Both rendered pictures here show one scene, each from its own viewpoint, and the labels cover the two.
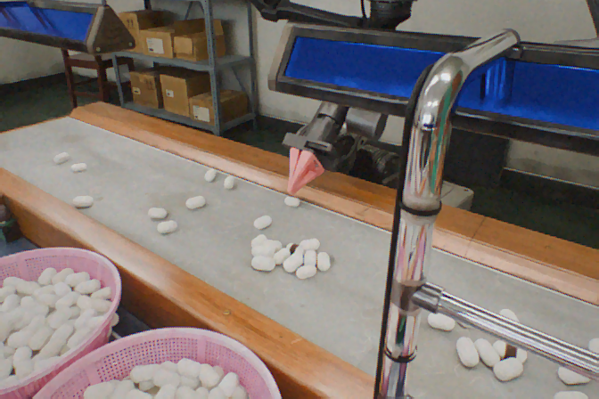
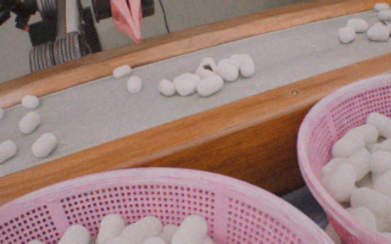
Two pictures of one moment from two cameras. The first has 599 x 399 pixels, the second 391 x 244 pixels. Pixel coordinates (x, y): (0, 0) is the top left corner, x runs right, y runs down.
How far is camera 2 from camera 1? 0.57 m
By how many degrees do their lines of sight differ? 46
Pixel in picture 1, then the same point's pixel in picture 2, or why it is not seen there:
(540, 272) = (319, 13)
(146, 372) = (351, 170)
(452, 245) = (270, 26)
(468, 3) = not seen: outside the picture
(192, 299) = (249, 113)
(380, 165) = not seen: hidden behind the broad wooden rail
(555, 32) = not seen: outside the picture
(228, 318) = (304, 91)
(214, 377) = (372, 124)
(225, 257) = (163, 113)
